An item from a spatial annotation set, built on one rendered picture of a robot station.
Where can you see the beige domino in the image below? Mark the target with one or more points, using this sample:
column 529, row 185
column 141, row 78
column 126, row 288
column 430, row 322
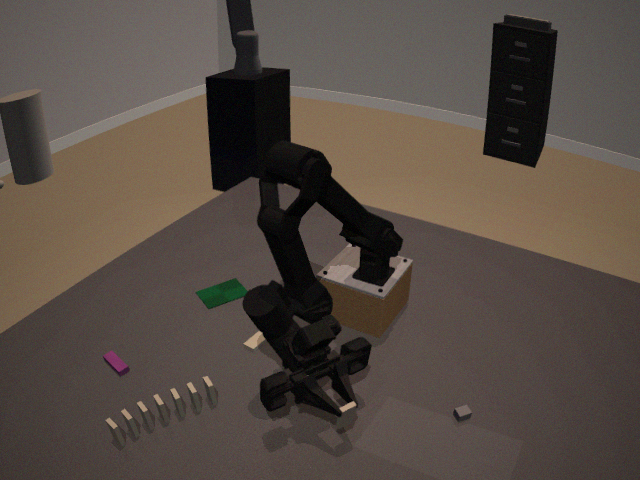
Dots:
column 194, row 397
column 255, row 341
column 210, row 390
column 146, row 416
column 115, row 432
column 347, row 415
column 130, row 423
column 178, row 403
column 161, row 409

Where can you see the purple domino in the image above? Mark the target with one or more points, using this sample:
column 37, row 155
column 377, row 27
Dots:
column 115, row 362

